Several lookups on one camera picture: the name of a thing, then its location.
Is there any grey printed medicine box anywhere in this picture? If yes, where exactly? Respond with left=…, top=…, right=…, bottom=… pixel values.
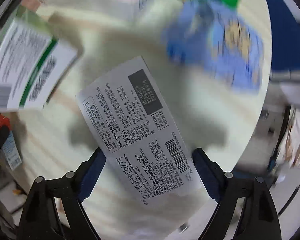
left=76, top=57, right=202, bottom=205

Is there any green white medicine box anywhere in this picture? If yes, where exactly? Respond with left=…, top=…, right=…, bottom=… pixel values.
left=0, top=19, right=77, bottom=112

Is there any blue cartoon snack bag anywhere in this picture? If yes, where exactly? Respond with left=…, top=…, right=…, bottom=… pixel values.
left=162, top=0, right=264, bottom=92

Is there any chair with paper bags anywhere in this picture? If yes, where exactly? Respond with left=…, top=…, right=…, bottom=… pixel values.
left=267, top=106, right=300, bottom=172

